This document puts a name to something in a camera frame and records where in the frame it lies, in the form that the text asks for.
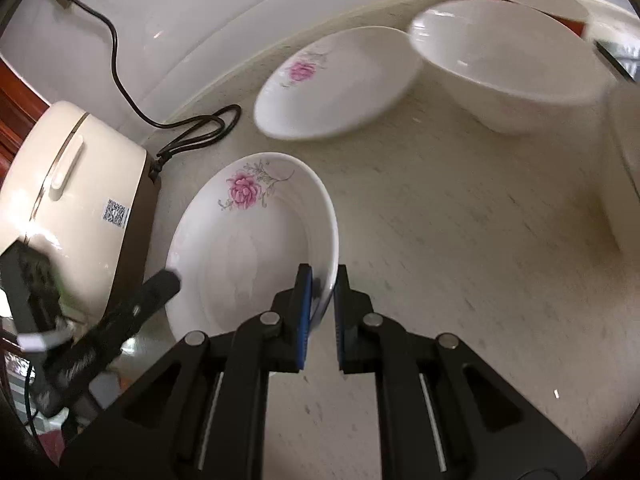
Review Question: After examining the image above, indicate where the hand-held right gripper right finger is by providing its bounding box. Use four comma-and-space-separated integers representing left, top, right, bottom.
333, 264, 587, 480

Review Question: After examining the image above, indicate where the black glass cooktop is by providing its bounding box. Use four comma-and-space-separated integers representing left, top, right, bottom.
592, 37, 640, 83

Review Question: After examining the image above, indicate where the white plate with pink flower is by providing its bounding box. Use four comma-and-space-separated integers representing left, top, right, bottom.
253, 26, 425, 142
165, 151, 341, 341

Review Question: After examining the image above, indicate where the large plain white bowl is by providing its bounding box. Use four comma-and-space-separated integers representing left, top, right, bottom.
409, 0, 618, 135

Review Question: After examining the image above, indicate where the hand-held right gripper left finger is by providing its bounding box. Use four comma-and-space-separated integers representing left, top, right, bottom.
60, 263, 314, 480

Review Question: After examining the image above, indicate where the white container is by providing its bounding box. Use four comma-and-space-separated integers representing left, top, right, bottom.
601, 80, 640, 256

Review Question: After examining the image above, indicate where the red-brown wooden cabinet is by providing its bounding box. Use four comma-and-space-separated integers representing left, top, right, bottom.
0, 55, 51, 176

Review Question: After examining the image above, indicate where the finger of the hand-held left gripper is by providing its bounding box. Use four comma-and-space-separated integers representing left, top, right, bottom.
37, 267, 182, 417

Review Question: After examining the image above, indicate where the black power cable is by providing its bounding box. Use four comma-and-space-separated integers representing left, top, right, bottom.
50, 0, 242, 181

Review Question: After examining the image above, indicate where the cream and brown rice cooker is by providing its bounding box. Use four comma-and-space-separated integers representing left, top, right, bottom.
0, 101, 163, 323

